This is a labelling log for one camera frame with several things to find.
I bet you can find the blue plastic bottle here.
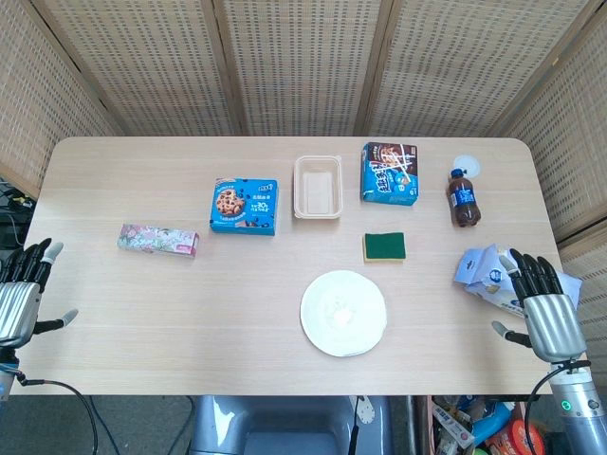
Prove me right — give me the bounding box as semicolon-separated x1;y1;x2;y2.
471;401;517;447

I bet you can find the beige plastic food container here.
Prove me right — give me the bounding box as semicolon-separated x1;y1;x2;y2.
292;154;344;222

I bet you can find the black cable bundle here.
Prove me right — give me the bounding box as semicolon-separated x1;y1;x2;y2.
0;177;37;252

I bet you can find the blue chocolate stick box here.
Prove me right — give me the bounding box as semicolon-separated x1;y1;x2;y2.
359;142;420;208

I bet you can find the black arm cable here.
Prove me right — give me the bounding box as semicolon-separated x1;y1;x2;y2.
15;372;100;455
523;359;592;455

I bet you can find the pink floral box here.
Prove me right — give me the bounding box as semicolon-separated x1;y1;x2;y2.
116;223;201;260

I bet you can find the bamboo screen panel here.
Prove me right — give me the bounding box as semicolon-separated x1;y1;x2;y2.
211;0;395;138
28;0;246;138
355;0;594;138
492;0;607;380
0;0;120;200

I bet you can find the blue cookie box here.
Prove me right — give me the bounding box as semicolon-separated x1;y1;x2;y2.
209;177;280;237

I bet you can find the pink storage crate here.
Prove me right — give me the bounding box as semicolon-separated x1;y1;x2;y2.
423;395;565;455

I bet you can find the small cola bottle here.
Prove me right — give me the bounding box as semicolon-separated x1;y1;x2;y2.
445;168;483;228

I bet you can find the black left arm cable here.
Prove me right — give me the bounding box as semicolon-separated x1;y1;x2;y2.
15;372;100;455

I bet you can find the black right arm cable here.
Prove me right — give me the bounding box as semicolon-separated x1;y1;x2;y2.
523;359;592;455

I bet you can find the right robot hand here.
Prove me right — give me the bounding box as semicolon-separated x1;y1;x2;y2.
491;248;589;364

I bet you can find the orange round tub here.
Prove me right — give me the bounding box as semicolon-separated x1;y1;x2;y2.
487;418;546;455

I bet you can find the grey robot torso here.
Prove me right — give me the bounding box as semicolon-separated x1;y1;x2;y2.
188;395;395;455

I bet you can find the white metal bracket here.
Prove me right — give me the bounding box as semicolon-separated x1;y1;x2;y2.
355;395;377;430

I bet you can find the thin black torso cable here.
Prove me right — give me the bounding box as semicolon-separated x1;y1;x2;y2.
349;395;359;455

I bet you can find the green yellow sponge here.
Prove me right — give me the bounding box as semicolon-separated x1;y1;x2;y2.
362;231;408;264

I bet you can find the white blue snack bag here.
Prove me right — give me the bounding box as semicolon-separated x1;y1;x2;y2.
452;244;583;319

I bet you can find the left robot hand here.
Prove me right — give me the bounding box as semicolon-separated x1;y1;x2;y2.
0;237;80;351

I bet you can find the white round plate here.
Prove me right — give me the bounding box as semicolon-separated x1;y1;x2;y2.
300;269;390;357

